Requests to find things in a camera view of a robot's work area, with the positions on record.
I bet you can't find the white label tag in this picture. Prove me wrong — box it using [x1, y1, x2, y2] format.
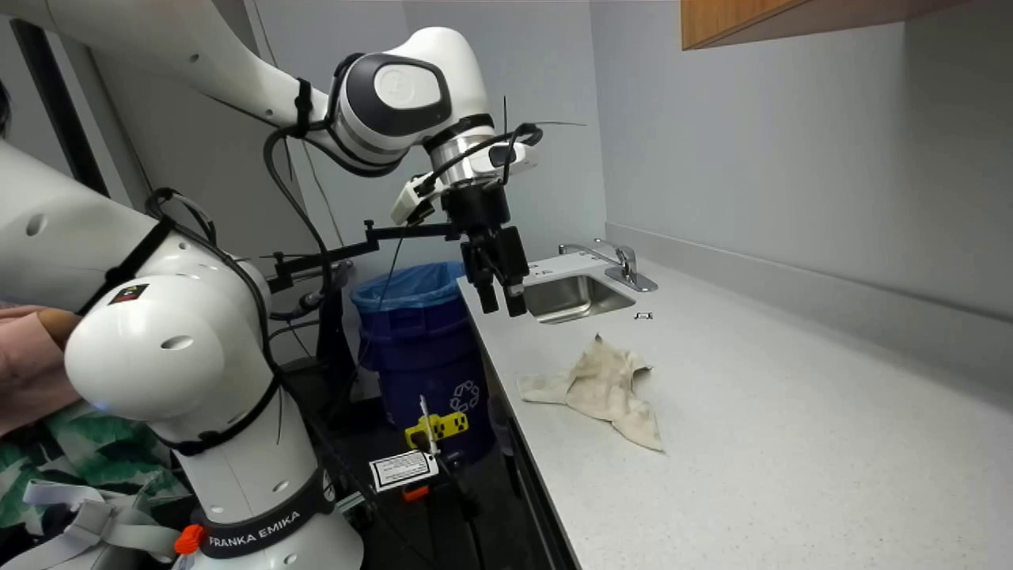
[364, 449, 443, 494]

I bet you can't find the green patterned fabric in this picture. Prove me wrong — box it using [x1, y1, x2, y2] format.
[0, 407, 198, 532]

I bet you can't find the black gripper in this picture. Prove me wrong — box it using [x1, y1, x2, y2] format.
[445, 182, 530, 321]

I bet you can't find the blue recycling bin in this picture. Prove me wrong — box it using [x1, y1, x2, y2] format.
[358, 299, 498, 470]

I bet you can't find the orange base button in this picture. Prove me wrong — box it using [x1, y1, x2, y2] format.
[171, 523, 206, 561]

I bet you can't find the black stand post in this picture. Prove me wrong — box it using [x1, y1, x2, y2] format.
[314, 280, 360, 416]

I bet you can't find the chrome faucet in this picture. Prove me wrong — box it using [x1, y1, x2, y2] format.
[557, 242, 662, 294]

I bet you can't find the blue plastic bin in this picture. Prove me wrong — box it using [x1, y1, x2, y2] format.
[352, 261, 471, 344]

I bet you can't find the grey strap bag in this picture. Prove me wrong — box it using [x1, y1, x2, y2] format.
[0, 478, 182, 570]

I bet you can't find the wooden wall cabinet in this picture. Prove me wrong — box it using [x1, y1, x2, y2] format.
[676, 0, 960, 54]

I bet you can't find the yellow clamp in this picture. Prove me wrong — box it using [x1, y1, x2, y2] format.
[403, 392, 471, 455]

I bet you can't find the white cloth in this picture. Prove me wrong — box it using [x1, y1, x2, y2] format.
[520, 332, 670, 455]

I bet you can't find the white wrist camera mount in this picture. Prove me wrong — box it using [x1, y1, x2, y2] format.
[388, 171, 443, 228]

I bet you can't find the person in pink sweater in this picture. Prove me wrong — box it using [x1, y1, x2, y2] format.
[0, 303, 86, 437]

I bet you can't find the stainless steel sink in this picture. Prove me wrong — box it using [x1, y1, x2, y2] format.
[520, 270, 639, 328]

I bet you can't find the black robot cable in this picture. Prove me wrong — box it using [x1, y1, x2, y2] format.
[259, 121, 352, 266]

